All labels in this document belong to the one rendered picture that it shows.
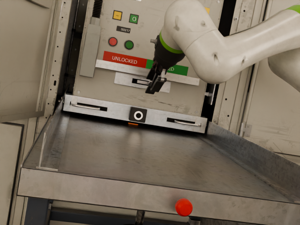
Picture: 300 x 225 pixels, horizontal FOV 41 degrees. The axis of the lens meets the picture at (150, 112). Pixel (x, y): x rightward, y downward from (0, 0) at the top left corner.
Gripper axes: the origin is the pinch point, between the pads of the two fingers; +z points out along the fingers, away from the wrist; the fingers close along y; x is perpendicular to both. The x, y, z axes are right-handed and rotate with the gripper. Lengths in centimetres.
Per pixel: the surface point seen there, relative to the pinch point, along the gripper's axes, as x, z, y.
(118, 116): -7.3, 21.2, 5.5
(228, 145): 27.1, 0.6, 17.9
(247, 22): 33.6, -3.0, -29.9
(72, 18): -32, 67, -65
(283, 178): 27, -31, 36
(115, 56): -11.9, 11.4, -13.9
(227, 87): 31.0, 9.5, -8.2
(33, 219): -28, -32, 51
